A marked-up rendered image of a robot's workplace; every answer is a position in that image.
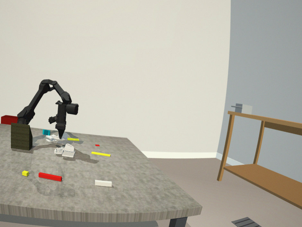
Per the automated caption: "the red rectangular bar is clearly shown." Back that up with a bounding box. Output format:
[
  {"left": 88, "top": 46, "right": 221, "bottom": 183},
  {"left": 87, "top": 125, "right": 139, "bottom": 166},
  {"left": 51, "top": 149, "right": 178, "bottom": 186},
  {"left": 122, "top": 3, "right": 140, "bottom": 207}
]
[{"left": 39, "top": 172, "right": 62, "bottom": 181}]

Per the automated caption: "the teal rectangular block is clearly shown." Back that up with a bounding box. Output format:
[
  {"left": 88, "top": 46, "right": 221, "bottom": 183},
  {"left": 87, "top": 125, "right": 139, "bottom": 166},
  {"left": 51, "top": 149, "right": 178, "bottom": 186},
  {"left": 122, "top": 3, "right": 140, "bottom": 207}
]
[{"left": 43, "top": 130, "right": 50, "bottom": 136}]

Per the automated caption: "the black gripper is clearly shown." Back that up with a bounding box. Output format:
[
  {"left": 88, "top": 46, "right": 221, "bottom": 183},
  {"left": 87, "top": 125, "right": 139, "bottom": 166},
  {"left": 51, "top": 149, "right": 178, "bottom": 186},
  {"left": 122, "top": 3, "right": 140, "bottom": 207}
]
[{"left": 55, "top": 112, "right": 67, "bottom": 139}]

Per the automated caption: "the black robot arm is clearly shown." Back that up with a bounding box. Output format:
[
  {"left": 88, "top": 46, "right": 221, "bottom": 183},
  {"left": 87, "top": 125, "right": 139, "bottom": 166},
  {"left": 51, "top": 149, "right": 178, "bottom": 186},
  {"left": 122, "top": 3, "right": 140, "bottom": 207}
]
[{"left": 17, "top": 79, "right": 79, "bottom": 125}]

